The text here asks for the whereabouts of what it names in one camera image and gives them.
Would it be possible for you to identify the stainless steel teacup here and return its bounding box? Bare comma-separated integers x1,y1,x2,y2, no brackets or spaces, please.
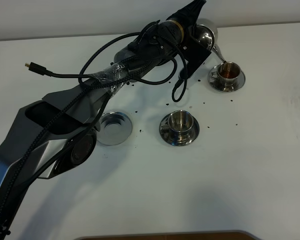
159,109,195,134
209,61,241,86

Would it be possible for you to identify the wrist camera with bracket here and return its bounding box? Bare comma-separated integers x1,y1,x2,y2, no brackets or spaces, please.
179,27,211,80

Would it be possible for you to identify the teapot steel saucer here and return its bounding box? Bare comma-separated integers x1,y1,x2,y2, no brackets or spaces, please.
97,112,133,146

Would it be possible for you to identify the far steel saucer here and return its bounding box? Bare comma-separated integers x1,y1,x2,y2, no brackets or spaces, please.
208,62,246,93

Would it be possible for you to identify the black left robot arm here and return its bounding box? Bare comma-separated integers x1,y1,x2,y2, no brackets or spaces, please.
0,0,210,240

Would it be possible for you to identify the near steel saucer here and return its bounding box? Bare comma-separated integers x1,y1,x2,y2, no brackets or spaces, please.
159,117,200,146

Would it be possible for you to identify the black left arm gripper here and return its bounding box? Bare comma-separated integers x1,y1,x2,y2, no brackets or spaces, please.
149,0,206,50

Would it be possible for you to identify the far stainless steel teacup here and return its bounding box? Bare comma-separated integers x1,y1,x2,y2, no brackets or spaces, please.
209,61,241,86

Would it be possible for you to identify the stainless steel teapot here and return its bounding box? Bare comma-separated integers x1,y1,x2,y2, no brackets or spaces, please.
194,19,227,63

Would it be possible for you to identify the near stainless steel teacup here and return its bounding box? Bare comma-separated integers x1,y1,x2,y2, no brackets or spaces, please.
159,109,195,134

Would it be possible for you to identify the black braided cable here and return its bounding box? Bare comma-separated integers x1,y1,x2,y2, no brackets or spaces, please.
0,21,191,226

